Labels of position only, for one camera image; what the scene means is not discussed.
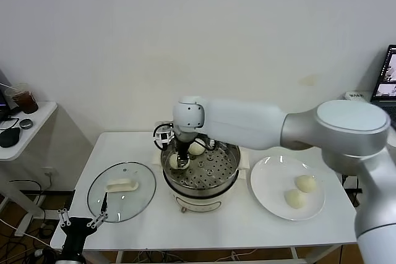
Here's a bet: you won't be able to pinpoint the glass lid with cream handle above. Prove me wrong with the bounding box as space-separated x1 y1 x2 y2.
87 161 157 223

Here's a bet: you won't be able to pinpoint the tangled dark floor cables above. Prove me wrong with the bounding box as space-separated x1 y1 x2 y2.
0 217 62 264

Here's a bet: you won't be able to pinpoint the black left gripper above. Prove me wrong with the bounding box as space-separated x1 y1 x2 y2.
57 192 110 251

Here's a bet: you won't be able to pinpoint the stainless steel steamer basket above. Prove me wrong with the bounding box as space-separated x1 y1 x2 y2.
153 134 250 196

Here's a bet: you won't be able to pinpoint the cream electric cooker pot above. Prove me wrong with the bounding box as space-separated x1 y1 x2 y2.
163 169 249 215

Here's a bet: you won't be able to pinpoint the plastic cup of iced coffee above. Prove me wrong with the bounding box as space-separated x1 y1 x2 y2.
0 82 40 115

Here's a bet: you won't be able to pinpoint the white round plate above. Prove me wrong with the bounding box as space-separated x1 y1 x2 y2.
249 155 327 221

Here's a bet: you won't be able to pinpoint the white cables under table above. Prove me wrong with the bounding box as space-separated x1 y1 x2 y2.
136 248 258 264

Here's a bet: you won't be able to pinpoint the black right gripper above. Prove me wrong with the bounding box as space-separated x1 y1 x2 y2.
177 139 191 169

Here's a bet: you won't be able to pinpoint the black thin desk cable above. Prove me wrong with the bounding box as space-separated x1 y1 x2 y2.
0 116 22 131

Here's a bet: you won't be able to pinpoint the white steamed baozi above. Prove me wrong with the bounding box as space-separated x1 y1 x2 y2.
188 140 207 156
295 175 317 193
169 153 190 170
284 189 308 210

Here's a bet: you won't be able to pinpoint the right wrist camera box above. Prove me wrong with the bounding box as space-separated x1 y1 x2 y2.
151 121 175 151

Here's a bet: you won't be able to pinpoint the white side table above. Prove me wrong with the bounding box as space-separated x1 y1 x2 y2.
0 100 59 219
344 90 377 104

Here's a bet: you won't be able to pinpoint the open grey laptop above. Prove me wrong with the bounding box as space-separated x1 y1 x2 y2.
371 45 396 103

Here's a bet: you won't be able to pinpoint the black computer mouse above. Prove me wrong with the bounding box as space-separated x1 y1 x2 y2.
0 127 23 148

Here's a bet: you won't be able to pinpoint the black floor cable loop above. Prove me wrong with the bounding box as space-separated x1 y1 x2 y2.
8 179 48 222

